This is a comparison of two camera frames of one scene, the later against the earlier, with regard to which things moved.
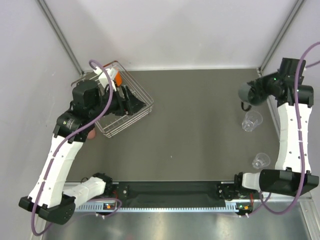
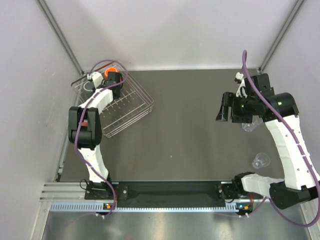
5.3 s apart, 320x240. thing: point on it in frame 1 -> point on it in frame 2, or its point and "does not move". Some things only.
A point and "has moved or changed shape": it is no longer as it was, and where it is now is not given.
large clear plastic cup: (253, 118) does not move
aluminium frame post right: (289, 22) does not move
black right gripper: (256, 84) -> (229, 99)
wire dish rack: (111, 123) does not move
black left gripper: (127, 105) -> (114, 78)
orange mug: (118, 79) has moved or changed shape
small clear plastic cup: (262, 160) does not move
